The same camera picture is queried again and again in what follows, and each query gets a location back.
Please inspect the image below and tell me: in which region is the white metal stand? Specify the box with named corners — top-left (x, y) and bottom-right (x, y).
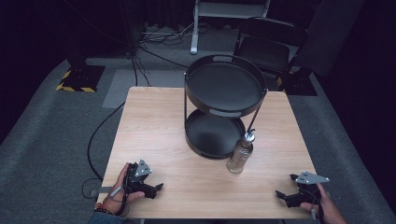
top-left (189, 0), bottom-right (273, 56)

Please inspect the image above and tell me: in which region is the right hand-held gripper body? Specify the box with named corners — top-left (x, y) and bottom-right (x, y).
top-left (287, 171), bottom-right (331, 208)

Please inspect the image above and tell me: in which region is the black two-tier round rack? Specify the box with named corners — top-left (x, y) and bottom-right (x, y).
top-left (183, 54), bottom-right (269, 161)

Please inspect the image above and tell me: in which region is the clear bottle with silver pump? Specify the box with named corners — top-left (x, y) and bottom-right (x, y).
top-left (225, 128), bottom-right (257, 175)

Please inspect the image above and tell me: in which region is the bundle of cables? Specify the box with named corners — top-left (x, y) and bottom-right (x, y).
top-left (138, 21), bottom-right (195, 46)

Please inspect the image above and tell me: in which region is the red beaded bracelet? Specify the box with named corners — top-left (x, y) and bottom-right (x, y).
top-left (93, 202), bottom-right (116, 217)

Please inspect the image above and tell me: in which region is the black stand pole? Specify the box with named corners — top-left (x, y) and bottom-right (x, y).
top-left (64, 0), bottom-right (90, 68)

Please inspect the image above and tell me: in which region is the black folding chair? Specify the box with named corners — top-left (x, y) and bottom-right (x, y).
top-left (233, 16), bottom-right (310, 77)

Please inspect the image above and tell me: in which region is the long black floor cable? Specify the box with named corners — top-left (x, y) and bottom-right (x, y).
top-left (81, 46), bottom-right (191, 200)

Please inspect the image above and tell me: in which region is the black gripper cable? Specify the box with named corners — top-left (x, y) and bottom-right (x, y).
top-left (306, 188), bottom-right (325, 224)

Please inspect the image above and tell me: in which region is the black base with yellow stripes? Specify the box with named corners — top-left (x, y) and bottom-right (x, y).
top-left (55, 63), bottom-right (106, 93)
top-left (276, 68), bottom-right (318, 97)

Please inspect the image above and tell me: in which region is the person's left hand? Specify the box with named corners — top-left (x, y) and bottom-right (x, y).
top-left (102, 161), bottom-right (146, 216)

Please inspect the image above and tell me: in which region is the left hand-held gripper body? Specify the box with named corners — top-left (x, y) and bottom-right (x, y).
top-left (124, 159), bottom-right (157, 194)

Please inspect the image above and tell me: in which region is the dark grey panel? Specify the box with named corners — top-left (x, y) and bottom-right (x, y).
top-left (293, 0), bottom-right (366, 77)

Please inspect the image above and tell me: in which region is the person's right hand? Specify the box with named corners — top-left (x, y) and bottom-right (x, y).
top-left (300, 182), bottom-right (348, 224)

